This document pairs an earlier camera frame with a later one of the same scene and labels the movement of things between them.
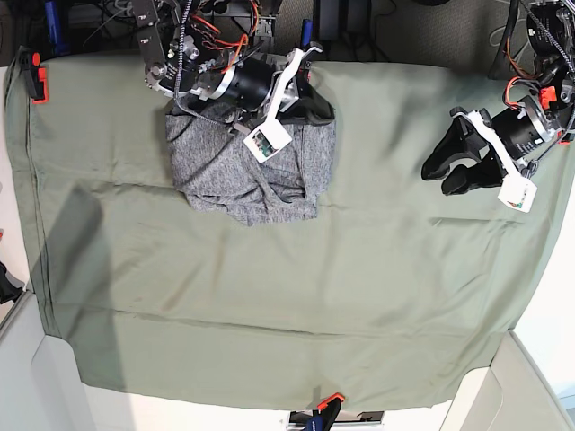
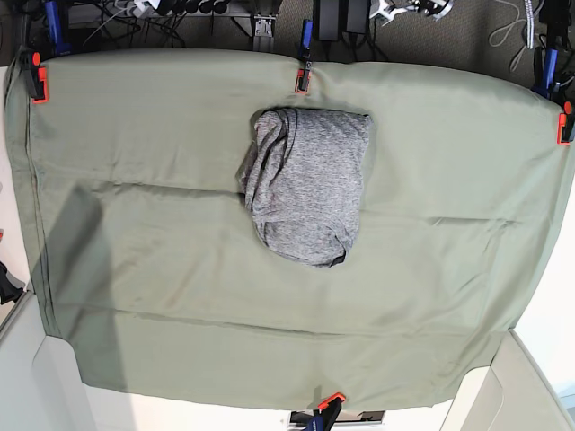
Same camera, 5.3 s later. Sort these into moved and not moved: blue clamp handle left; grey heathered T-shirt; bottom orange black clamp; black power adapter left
Moved: grey heathered T-shirt
Not moved: black power adapter left; bottom orange black clamp; blue clamp handle left
